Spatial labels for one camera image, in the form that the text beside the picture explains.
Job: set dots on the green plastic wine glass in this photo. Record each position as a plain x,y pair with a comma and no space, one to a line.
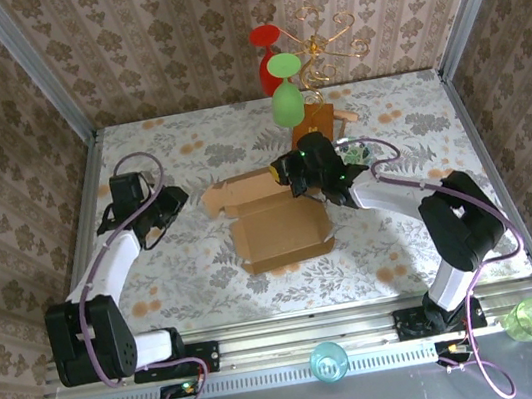
287,105

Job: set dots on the left small black controller board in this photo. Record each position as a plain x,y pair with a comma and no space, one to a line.
175,391

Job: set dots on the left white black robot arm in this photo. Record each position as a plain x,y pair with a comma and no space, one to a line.
105,273

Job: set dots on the small black controller board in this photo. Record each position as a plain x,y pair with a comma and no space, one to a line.
446,349
175,391

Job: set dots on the brown wooden box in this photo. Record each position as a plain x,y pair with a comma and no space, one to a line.
317,123

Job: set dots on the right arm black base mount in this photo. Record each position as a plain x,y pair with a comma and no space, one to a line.
407,324

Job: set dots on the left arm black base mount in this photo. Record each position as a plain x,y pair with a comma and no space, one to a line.
211,350

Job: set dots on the brown cardboard box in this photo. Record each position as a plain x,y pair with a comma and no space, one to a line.
277,238

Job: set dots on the aluminium mounting rail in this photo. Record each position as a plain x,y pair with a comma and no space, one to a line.
307,334

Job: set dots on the green leaf patterned bowl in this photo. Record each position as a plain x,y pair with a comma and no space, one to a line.
357,152

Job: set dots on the aluminium table side rail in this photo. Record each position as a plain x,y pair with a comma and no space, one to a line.
90,166
453,96

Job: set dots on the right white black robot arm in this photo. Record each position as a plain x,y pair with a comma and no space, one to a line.
387,198

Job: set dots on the red plastic wine glass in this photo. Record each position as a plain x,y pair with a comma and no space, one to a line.
264,35

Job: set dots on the floral tablecloth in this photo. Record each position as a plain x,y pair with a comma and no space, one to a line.
210,294

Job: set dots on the blue transparent plastic cup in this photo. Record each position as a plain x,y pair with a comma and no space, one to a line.
328,362

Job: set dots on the right small black controller board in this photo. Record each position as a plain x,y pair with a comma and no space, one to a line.
446,349

